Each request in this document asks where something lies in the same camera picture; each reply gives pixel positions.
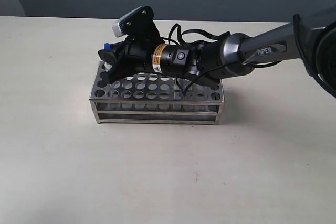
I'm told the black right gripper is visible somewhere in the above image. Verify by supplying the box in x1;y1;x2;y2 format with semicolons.
98;6;201;84

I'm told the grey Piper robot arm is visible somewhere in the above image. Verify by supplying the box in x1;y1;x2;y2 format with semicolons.
98;6;335;95

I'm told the steel test tube rack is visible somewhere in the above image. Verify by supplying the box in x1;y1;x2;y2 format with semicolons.
89;62;225;125

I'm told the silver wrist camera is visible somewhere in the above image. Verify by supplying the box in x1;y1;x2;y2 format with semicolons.
112;6;143;38

